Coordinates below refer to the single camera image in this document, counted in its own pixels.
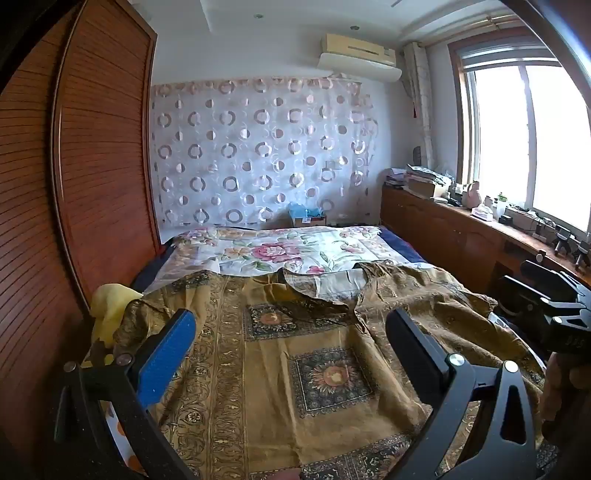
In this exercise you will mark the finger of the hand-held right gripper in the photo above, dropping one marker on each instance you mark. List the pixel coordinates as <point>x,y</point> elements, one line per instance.
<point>524,293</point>
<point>542,272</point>

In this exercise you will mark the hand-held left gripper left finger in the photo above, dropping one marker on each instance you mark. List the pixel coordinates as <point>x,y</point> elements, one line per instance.
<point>166,355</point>

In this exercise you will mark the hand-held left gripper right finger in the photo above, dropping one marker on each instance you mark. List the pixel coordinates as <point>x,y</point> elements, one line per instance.
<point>418,344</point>

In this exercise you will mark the brown patterned garment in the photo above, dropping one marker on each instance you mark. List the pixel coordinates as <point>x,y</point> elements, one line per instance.
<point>295,369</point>

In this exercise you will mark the person's right hand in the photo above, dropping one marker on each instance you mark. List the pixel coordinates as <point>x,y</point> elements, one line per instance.
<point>565,392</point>

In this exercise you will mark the black mini tripod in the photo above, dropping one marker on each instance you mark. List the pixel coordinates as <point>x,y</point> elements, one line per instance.
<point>563,240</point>

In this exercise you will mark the yellow plush toy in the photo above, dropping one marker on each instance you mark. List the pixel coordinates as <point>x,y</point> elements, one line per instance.
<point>108,309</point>

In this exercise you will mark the white plastic bottle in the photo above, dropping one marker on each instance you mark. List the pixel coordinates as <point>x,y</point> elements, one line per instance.
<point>499,205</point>

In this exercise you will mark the orange print bedsheet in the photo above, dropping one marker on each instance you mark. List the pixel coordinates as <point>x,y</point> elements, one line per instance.
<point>120,438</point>

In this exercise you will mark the wooden sideboard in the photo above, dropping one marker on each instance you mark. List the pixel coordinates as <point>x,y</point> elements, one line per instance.
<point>443,235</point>

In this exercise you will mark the pink figurine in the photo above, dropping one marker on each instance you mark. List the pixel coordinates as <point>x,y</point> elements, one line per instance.
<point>472,196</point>

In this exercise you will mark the window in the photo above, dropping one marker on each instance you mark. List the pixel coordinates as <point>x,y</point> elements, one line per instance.
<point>531,129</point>

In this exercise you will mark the stack of books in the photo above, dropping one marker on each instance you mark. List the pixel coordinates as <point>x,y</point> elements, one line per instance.
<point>422,180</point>

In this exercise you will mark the cardboard box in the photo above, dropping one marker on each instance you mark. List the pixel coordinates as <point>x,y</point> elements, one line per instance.
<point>314,221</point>

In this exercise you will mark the wooden wardrobe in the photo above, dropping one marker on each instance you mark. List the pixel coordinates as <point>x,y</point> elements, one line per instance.
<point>69,184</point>

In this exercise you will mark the pale window curtain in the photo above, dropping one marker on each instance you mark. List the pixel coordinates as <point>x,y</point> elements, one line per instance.
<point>420,106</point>

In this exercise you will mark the circle patterned sheer curtain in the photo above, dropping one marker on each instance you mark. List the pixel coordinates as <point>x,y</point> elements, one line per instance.
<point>258,152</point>

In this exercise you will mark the wall air conditioner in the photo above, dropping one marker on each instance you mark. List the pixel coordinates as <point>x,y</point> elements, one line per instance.
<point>360,55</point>

